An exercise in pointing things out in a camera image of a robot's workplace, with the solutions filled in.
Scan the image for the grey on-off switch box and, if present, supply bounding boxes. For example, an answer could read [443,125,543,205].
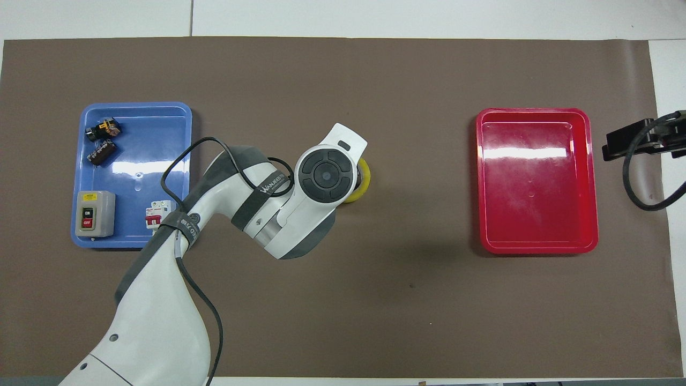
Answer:
[74,190,116,239]

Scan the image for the brown terminal block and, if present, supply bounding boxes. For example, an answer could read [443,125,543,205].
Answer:
[87,139,118,167]

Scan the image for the black and yellow push button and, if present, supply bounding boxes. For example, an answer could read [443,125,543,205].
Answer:
[86,117,122,143]

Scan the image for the white circuit breaker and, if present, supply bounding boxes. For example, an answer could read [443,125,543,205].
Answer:
[145,199,178,237]

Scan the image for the red plastic tray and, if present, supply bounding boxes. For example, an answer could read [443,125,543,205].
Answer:
[476,108,599,255]

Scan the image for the yellow tape roll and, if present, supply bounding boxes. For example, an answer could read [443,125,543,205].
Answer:
[343,158,372,204]

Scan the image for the black cable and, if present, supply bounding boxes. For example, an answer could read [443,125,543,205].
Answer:
[161,137,295,386]
[622,110,686,212]

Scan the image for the blue plastic tray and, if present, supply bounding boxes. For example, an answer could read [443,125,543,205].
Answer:
[71,102,193,250]

